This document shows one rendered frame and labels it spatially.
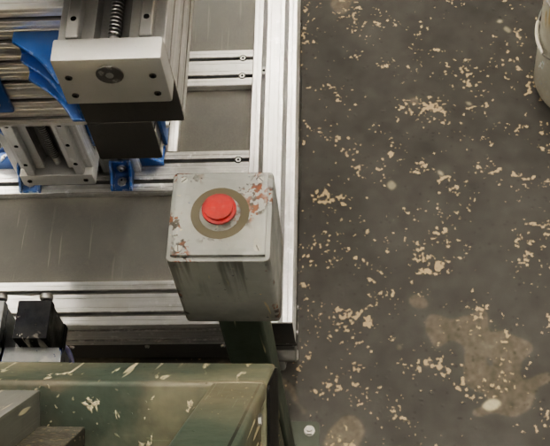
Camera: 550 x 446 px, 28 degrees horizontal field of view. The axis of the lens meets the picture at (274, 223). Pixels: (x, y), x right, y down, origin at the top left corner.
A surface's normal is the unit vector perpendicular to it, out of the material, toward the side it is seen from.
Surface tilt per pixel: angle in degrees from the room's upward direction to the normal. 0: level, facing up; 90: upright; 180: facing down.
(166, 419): 32
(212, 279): 90
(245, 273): 90
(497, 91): 0
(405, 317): 0
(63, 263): 0
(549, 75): 90
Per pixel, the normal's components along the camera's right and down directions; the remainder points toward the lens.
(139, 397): -0.08, 0.05
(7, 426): 1.00, 0.00
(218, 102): -0.07, -0.49
